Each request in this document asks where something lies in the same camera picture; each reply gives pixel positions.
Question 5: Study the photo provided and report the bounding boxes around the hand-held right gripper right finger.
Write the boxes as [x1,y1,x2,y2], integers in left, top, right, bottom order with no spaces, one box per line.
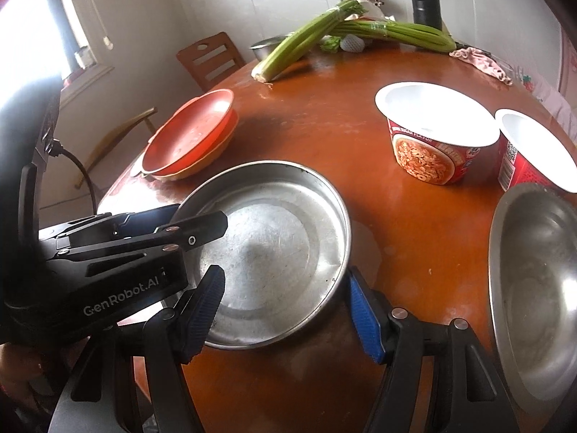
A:
[347,266,518,433]

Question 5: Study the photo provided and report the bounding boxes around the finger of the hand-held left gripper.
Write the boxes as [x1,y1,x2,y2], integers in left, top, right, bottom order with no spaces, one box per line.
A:
[38,203,182,247]
[55,210,229,265]

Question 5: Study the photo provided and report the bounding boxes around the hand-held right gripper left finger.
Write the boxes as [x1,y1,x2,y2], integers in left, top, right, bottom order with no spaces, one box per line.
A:
[47,265,226,433]

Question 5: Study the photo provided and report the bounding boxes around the round metal pan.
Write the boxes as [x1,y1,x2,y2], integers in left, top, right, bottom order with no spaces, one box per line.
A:
[170,160,352,350]

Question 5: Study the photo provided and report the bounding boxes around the coral pink animal-shaped plate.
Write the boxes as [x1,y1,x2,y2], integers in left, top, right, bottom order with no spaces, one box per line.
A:
[142,89,237,176]

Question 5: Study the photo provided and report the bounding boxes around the red noodle-print paper bowl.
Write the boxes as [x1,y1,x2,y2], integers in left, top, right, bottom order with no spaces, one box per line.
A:
[375,82,501,185]

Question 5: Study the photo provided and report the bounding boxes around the large stainless steel bowl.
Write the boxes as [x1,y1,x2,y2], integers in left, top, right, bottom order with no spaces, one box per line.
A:
[488,183,577,409]

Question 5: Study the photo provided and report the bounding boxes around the red label paper bowl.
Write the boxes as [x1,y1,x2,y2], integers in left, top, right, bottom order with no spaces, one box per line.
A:
[494,108,577,194]

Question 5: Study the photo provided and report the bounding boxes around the light wooden armchair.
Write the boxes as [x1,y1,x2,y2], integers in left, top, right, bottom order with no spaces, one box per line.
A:
[74,107,158,190]

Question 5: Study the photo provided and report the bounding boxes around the brown wooden slat chair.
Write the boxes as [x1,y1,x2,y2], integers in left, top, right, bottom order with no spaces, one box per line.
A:
[176,31,246,93]

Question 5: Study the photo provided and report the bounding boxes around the small stainless steel bowl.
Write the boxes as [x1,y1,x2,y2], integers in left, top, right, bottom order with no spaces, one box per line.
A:
[250,34,294,61]

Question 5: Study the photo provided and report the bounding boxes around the green celery bunch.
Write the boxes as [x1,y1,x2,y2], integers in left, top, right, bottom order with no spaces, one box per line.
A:
[329,20,457,53]
[251,0,368,83]

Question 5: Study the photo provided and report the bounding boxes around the window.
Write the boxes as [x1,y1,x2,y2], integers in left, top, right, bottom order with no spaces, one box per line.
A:
[0,0,113,100]

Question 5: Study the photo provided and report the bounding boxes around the pink crumpled cloth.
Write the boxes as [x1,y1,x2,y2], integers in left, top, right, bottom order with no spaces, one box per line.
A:
[449,48,513,86]

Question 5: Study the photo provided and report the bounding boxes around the black cable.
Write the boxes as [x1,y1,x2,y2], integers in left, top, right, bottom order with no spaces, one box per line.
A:
[49,142,97,215]

